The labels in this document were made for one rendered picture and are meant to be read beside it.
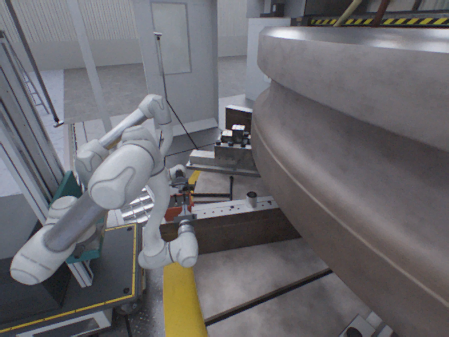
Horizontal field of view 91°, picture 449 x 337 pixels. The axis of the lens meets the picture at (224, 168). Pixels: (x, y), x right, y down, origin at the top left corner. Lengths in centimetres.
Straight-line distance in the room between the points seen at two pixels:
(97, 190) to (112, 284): 122
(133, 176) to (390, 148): 86
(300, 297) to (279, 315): 19
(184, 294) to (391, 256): 150
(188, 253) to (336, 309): 103
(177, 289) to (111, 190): 150
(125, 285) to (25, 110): 118
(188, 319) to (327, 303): 96
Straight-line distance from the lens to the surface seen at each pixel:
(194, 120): 461
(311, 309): 170
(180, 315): 197
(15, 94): 148
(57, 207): 127
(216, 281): 170
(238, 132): 245
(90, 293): 186
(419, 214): 101
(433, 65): 76
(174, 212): 149
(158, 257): 117
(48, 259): 113
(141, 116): 179
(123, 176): 67
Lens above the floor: 178
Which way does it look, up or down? 33 degrees down
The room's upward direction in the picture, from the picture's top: straight up
